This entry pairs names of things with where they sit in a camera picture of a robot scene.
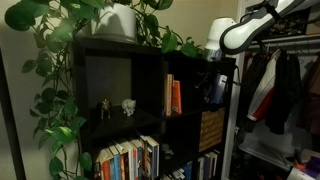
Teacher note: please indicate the green pothos plant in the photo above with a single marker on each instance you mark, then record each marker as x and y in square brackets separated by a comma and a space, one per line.
[20, 16]

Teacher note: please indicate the orange small tool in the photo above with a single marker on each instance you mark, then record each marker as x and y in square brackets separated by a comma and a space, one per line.
[300, 164]

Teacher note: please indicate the white elephant figurine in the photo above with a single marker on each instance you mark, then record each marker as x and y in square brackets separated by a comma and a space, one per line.
[128, 106]

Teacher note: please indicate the grey blue book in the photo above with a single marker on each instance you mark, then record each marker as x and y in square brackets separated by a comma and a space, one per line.
[140, 163]

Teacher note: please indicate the white and red jacket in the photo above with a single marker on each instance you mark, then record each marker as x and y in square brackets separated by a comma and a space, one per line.
[266, 86]

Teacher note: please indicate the white tall book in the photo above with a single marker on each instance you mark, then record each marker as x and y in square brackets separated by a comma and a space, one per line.
[201, 166]
[213, 163]

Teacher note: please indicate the grey closet shelf rail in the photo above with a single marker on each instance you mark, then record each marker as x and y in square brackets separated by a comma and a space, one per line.
[293, 43]

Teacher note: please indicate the tan thin book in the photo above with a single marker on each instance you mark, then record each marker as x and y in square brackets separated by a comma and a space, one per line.
[168, 95]

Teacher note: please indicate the bright blue book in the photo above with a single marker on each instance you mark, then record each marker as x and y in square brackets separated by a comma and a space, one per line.
[116, 166]

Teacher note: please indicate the black cube shelf unit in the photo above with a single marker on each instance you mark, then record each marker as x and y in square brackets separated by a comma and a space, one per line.
[150, 66]

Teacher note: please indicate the thin black book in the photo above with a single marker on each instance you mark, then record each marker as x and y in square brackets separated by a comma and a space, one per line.
[96, 171]

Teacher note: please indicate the white door frame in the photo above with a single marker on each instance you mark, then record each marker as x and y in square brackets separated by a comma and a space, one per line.
[230, 133]

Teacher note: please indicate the brown hanging garment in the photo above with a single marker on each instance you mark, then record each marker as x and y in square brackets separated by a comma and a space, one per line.
[313, 100]

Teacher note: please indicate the tan cardboard box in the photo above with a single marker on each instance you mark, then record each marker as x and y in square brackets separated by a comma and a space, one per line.
[313, 25]

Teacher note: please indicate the purple box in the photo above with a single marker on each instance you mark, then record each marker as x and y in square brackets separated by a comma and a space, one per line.
[313, 168]

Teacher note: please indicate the thin brown book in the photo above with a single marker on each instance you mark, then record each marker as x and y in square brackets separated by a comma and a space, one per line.
[145, 160]

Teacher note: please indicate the white plant pot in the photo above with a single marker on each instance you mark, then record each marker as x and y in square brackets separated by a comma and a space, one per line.
[116, 23]

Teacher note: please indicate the small dark figurine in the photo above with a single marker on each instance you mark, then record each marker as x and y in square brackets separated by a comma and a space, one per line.
[106, 106]

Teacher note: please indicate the black hanging jacket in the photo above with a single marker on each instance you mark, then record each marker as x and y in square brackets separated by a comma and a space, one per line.
[283, 100]
[248, 86]

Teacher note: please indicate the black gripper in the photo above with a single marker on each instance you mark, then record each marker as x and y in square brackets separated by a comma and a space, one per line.
[209, 70]

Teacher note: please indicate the white storage bin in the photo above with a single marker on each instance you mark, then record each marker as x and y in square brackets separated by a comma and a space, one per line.
[266, 140]

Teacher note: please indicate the dark blue tall book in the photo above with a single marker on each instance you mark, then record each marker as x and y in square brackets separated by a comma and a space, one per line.
[206, 166]

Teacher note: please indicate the orange spine book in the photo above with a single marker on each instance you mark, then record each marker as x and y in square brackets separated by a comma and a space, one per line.
[106, 170]

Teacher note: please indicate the thin red book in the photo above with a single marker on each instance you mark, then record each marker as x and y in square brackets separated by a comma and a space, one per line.
[135, 166]

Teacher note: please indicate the light blue Circuits book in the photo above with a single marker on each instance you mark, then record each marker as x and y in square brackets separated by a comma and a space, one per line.
[223, 88]

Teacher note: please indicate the black storage box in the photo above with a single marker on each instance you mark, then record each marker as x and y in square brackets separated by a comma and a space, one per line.
[293, 26]

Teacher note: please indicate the black slanted post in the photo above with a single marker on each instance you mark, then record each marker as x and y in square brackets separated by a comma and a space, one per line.
[12, 133]

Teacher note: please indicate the orange paperback book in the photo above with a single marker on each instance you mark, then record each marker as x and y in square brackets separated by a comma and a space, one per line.
[176, 98]

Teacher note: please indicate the woven wicker basket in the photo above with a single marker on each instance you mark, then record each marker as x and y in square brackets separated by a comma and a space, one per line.
[211, 130]

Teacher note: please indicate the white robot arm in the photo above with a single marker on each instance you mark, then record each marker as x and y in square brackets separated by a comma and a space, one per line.
[246, 33]

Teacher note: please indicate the white paperback book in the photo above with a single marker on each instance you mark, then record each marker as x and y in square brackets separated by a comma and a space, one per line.
[176, 175]

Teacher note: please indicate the blue hardcover book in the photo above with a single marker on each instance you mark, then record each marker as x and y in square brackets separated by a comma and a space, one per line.
[188, 171]

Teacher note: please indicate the grey round stone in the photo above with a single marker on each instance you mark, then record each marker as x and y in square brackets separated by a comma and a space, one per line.
[165, 146]
[169, 152]
[167, 157]

